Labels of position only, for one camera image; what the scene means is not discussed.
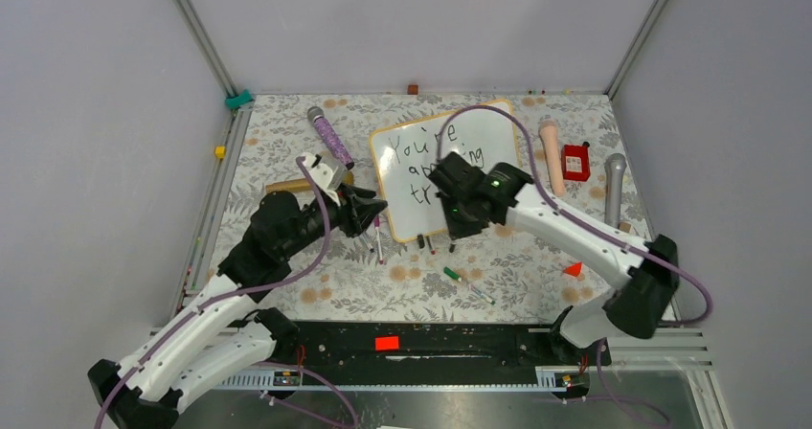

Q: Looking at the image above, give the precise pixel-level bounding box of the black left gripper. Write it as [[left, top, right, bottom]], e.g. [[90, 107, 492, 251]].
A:
[[282, 182, 388, 259]]

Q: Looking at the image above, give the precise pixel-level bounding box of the pink beige microphone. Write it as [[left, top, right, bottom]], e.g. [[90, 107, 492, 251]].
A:
[[539, 120, 566, 197]]

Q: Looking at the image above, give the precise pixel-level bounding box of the purple glitter microphone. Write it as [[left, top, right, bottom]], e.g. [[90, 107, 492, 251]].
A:
[[307, 106, 355, 170]]

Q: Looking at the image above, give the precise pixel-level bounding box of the yellow framed whiteboard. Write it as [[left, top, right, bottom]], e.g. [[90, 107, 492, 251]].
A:
[[369, 99, 523, 244]]

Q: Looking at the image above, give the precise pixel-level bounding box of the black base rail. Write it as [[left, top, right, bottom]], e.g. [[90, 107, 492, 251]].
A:
[[231, 310, 612, 388]]

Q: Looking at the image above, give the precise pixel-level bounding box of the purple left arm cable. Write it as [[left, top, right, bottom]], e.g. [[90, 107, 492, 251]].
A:
[[93, 156, 360, 429]]

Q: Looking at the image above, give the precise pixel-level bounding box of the red tape label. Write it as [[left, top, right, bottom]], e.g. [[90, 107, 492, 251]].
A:
[[373, 335, 400, 352]]

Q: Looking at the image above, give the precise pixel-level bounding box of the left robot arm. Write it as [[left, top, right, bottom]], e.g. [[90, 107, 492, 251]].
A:
[[88, 184, 387, 428]]

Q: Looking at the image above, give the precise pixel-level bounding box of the red triangular block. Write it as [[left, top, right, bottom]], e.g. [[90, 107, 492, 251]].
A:
[[562, 261, 583, 278]]

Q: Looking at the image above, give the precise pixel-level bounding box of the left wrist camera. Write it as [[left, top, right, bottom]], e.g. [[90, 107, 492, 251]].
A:
[[296, 152, 348, 207]]

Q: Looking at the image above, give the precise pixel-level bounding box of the silver microphone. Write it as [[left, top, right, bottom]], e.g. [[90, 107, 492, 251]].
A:
[[604, 153, 627, 228]]

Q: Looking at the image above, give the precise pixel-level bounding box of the red box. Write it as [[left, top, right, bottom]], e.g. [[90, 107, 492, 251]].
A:
[[561, 142, 591, 182]]

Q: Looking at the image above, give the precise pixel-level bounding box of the green capped white marker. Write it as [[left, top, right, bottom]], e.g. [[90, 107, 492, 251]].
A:
[[443, 267, 496, 305]]

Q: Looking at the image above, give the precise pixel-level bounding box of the teal corner clip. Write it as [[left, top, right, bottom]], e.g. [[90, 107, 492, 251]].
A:
[[225, 89, 254, 110]]

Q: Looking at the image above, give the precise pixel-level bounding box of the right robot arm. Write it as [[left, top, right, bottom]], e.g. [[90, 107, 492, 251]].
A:
[[428, 152, 679, 364]]

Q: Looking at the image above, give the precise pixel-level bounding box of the magenta capped white marker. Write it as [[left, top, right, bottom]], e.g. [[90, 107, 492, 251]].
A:
[[373, 214, 385, 265]]

